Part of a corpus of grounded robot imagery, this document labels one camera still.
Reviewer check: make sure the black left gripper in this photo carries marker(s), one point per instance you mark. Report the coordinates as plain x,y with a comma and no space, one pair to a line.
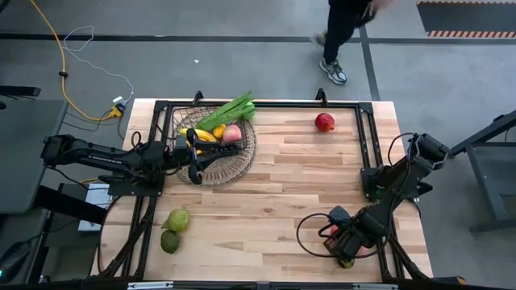
181,157

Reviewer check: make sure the green romaine lettuce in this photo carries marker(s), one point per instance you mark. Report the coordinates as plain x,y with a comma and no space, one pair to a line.
223,114

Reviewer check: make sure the yellow star fruit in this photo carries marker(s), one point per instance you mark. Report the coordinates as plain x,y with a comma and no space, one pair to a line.
219,131

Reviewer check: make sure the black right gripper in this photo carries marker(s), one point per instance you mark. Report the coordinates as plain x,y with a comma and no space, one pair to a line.
346,243

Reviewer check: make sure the person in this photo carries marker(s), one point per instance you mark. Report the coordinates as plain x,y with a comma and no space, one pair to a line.
338,28

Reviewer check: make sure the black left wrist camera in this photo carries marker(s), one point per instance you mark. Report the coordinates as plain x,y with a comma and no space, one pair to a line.
181,143

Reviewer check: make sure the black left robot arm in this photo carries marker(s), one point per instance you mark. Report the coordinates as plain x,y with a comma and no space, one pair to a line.
101,157

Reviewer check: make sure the dark green avocado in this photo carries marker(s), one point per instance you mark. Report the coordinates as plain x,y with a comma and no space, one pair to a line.
169,241

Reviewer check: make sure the round woven placemat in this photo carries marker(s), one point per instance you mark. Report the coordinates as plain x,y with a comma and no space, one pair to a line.
230,171

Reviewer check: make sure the black aluminium rig frame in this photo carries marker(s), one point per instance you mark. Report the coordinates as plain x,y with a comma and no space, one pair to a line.
302,105

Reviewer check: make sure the white power box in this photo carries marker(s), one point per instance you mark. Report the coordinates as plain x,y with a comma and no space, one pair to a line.
96,197

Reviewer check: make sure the light green round fruit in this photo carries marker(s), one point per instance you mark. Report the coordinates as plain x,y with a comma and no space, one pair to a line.
178,220

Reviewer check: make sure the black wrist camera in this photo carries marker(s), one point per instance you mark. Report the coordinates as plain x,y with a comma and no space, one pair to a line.
338,215
181,143

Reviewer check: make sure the silver aluminium bracket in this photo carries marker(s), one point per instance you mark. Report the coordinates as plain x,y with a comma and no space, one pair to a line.
149,285
375,286

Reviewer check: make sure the black side table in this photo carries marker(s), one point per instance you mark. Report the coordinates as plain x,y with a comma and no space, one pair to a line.
485,181

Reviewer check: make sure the black hazard-striped floor mat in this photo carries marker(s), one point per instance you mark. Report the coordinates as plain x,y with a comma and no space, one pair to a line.
463,18

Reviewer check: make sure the red apple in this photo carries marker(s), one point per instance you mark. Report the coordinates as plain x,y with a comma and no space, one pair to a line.
324,122

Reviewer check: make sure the red bell pepper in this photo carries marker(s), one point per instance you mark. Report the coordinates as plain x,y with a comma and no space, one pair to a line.
334,230

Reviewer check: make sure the black grape bunch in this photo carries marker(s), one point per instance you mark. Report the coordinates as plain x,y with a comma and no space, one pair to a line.
230,150

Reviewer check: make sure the black frame hook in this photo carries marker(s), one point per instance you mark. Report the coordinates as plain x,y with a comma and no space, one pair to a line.
321,96
197,98

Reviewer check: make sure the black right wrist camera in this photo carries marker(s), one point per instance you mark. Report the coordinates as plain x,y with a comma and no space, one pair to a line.
338,215

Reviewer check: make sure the yellow banana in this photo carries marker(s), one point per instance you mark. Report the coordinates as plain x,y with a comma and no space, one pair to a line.
205,136

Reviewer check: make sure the pink peach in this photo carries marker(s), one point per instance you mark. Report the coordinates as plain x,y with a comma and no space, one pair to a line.
232,133

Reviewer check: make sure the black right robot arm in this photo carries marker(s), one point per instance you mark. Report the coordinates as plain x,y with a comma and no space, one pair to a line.
397,189

